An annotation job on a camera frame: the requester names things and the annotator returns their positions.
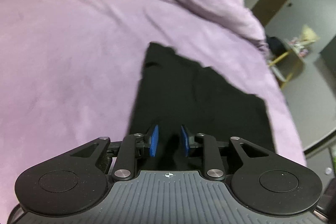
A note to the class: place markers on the black long-sleeve sweater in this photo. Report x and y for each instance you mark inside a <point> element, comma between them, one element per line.
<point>175,93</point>

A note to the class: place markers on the dark clothes on chair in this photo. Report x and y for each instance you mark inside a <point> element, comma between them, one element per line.
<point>275,45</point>

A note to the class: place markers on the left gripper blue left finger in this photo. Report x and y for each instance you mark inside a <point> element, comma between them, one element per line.
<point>152,136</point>

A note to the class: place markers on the yellow side table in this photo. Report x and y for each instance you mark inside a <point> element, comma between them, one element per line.
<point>290,64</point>

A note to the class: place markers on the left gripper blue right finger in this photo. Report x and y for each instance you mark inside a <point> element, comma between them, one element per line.
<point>188,140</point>

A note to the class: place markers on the purple bed blanket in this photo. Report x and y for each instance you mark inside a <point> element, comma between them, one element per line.
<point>70,70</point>

